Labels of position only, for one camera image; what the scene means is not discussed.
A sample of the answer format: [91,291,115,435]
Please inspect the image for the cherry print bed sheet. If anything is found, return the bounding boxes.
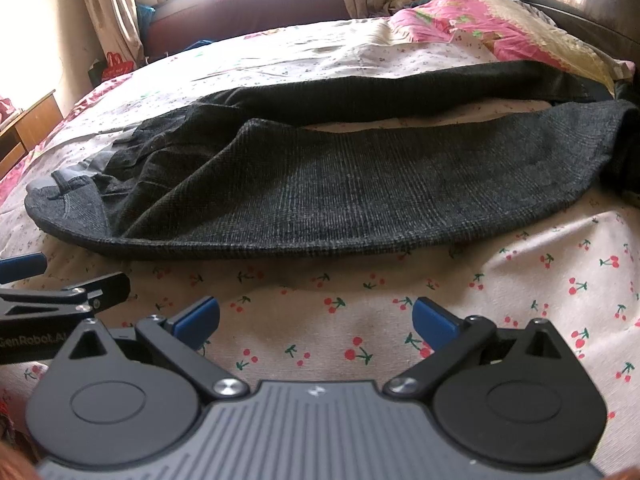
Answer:
[1,20,639,472]

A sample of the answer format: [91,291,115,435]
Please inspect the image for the beige curtain left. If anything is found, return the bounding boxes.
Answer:
[84,0,144,67]

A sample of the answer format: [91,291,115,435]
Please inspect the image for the wooden nightstand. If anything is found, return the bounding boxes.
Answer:
[0,91,63,177]

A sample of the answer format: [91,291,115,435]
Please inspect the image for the dark grey corduroy pants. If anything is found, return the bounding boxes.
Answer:
[25,61,639,260]

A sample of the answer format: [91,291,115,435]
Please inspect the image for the red plastic bag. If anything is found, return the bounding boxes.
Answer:
[101,52,136,81]

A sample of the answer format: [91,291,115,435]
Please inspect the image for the pink floral pillow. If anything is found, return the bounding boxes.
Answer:
[390,0,636,91]

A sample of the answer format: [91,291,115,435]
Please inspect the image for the maroon window bench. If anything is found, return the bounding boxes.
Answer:
[143,0,349,58]

